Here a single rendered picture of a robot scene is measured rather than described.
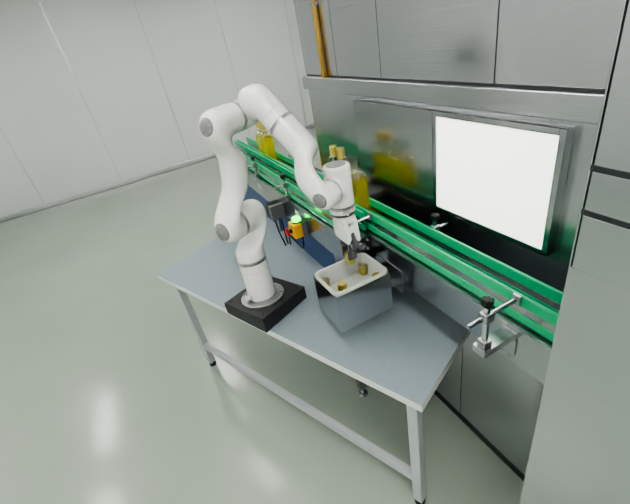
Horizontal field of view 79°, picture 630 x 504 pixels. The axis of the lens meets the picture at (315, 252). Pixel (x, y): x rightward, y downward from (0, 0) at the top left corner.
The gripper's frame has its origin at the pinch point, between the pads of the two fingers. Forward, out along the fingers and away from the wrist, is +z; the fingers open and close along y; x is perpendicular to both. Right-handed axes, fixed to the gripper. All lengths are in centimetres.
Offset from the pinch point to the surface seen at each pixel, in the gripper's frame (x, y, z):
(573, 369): -2, -76, -12
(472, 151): -35.2, -19.1, -29.0
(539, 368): -18, -60, 13
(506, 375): -38, -37, 53
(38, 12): 113, 606, -143
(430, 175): -34.4, -1.5, -17.3
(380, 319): -8.6, -1.3, 34.9
